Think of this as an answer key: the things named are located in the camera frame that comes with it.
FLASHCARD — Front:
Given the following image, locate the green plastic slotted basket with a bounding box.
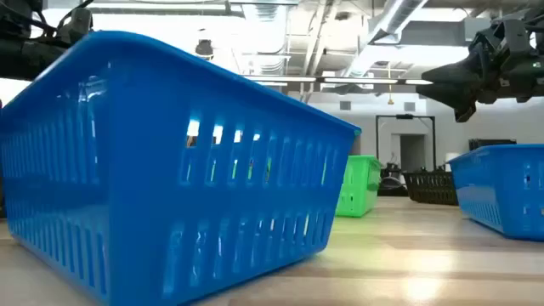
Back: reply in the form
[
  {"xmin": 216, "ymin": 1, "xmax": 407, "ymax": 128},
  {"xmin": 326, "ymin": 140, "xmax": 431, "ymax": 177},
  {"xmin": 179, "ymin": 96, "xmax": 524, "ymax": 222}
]
[{"xmin": 334, "ymin": 154, "xmax": 383, "ymax": 218}]

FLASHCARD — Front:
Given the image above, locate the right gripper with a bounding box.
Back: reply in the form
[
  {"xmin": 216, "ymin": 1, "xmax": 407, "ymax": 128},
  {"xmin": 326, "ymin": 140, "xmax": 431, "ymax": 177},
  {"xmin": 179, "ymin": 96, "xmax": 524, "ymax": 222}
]
[{"xmin": 416, "ymin": 8, "xmax": 544, "ymax": 123}]

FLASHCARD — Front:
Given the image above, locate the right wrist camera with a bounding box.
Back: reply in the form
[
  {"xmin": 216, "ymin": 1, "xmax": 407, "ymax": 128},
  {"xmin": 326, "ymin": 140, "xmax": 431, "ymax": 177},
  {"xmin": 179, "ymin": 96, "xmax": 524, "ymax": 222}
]
[{"xmin": 503, "ymin": 19, "xmax": 532, "ymax": 65}]

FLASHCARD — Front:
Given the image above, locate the black device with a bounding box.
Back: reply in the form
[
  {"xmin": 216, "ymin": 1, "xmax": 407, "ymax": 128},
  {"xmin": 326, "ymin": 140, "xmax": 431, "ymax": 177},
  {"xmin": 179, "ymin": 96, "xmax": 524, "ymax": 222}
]
[{"xmin": 377, "ymin": 162, "xmax": 410, "ymax": 197}]

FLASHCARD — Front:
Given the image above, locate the yellow hanging cord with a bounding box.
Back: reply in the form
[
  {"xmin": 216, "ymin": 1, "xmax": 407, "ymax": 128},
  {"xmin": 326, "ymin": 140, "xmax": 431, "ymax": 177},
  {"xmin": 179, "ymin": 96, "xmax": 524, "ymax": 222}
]
[{"xmin": 386, "ymin": 63, "xmax": 394, "ymax": 106}]

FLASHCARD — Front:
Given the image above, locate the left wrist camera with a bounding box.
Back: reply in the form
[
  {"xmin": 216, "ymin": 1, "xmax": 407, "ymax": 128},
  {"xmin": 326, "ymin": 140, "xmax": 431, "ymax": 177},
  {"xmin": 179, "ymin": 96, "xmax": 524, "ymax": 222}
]
[{"xmin": 57, "ymin": 7, "xmax": 94, "ymax": 43}]

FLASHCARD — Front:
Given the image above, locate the black door frame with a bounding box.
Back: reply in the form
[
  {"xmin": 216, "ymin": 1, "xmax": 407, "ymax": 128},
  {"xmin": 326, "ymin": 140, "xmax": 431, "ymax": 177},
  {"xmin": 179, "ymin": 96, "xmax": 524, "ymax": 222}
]
[{"xmin": 375, "ymin": 114, "xmax": 437, "ymax": 172}]

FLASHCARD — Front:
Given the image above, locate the black wall panel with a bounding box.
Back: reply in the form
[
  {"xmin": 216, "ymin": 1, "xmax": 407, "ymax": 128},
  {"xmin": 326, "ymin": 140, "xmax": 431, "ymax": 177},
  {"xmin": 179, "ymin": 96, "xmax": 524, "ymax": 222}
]
[{"xmin": 468, "ymin": 138, "xmax": 518, "ymax": 150}]

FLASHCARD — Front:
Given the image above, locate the blue plastic slotted basket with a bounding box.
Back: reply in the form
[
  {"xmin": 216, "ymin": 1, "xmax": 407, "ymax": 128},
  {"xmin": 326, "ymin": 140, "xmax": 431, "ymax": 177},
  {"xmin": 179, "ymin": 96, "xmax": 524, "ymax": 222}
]
[
  {"xmin": 0, "ymin": 30, "xmax": 362, "ymax": 306},
  {"xmin": 446, "ymin": 143, "xmax": 544, "ymax": 242}
]

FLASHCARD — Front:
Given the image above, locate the black plastic slotted basket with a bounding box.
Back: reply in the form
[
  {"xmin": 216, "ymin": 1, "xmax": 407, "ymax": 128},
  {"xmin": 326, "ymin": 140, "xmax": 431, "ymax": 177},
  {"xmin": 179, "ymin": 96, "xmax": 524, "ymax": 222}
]
[{"xmin": 401, "ymin": 167, "xmax": 459, "ymax": 207}]

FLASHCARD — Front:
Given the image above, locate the round pendant lamp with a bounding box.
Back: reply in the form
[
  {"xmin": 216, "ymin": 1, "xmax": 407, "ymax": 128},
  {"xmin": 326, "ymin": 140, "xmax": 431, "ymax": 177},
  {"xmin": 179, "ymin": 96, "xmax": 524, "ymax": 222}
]
[{"xmin": 195, "ymin": 38, "xmax": 215, "ymax": 60}]

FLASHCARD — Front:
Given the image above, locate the silver ventilation duct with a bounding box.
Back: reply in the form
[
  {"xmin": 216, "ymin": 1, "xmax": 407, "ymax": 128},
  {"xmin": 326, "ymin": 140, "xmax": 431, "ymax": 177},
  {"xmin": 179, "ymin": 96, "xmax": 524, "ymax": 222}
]
[{"xmin": 339, "ymin": 0, "xmax": 430, "ymax": 80}]

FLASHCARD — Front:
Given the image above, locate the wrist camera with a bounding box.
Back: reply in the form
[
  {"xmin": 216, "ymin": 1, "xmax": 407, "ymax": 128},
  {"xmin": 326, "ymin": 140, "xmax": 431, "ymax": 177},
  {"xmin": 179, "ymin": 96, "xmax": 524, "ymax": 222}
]
[
  {"xmin": 57, "ymin": 7, "xmax": 94, "ymax": 43},
  {"xmin": 503, "ymin": 19, "xmax": 532, "ymax": 65}
]

